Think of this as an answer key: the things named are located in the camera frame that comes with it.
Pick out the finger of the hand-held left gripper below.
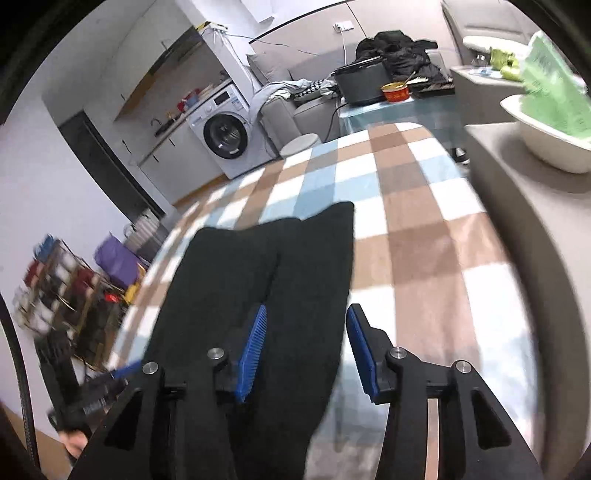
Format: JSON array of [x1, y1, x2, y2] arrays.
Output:
[[84, 360, 142, 392]]

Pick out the kitchen counter with sink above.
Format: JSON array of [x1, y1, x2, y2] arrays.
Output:
[[113, 78, 232, 205]]

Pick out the green cloth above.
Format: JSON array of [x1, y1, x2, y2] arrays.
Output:
[[489, 46, 525, 81]]

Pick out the black knit sweater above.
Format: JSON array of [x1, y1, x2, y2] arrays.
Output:
[[141, 202, 355, 480]]

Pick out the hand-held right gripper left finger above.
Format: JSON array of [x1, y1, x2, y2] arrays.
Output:
[[69, 305, 269, 480]]

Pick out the person's left hand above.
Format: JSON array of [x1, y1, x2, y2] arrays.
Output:
[[62, 427, 94, 462]]

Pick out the black door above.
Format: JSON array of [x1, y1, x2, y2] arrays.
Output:
[[58, 111, 167, 222]]

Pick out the white basin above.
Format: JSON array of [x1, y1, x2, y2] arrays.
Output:
[[501, 95, 591, 174]]

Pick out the shoe rack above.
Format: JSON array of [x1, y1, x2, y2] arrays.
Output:
[[14, 235, 125, 370]]

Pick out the beige upholstered bench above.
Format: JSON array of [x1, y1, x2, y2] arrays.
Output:
[[463, 121, 591, 467]]

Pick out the grey sofa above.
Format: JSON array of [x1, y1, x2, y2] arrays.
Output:
[[247, 46, 352, 145]]

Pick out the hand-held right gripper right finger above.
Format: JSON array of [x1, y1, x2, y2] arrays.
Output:
[[346, 304, 546, 480]]

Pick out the purple bag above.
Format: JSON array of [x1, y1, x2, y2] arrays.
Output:
[[95, 233, 146, 289]]

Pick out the checkered blanket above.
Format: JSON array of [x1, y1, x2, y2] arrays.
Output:
[[108, 122, 541, 480]]

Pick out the light blue side table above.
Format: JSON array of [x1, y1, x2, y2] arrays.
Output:
[[339, 92, 467, 162]]

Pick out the green plastic bag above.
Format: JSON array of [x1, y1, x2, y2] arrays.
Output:
[[519, 30, 591, 139]]

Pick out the white clothes on sofa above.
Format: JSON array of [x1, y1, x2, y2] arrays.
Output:
[[249, 78, 319, 121]]

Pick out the white sofa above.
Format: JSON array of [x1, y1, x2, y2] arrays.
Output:
[[441, 0, 546, 84]]

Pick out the black tray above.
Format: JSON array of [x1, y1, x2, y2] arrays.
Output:
[[409, 76, 455, 100]]

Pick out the black jacket pile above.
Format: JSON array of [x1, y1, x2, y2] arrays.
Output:
[[355, 30, 441, 81]]

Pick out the black cable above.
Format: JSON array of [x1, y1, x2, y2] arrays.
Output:
[[0, 295, 41, 464]]

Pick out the white round stool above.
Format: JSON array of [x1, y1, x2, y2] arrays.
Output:
[[281, 133, 321, 158]]

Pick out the red bowl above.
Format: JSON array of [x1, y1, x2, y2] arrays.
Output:
[[381, 82, 411, 103]]

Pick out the white washing machine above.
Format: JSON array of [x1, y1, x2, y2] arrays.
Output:
[[187, 80, 280, 181]]

